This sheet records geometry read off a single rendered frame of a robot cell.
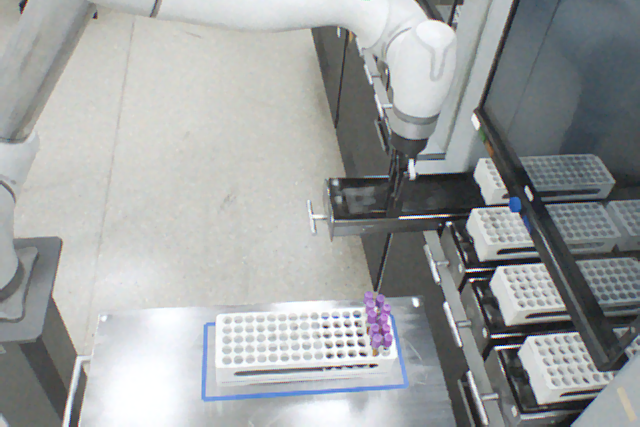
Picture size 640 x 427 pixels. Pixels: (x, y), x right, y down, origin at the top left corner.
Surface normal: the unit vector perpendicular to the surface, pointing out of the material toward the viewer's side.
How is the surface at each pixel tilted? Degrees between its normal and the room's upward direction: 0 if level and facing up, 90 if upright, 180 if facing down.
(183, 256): 0
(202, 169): 0
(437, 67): 81
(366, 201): 0
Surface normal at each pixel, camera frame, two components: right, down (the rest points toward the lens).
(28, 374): 0.14, 0.71
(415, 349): 0.07, -0.70
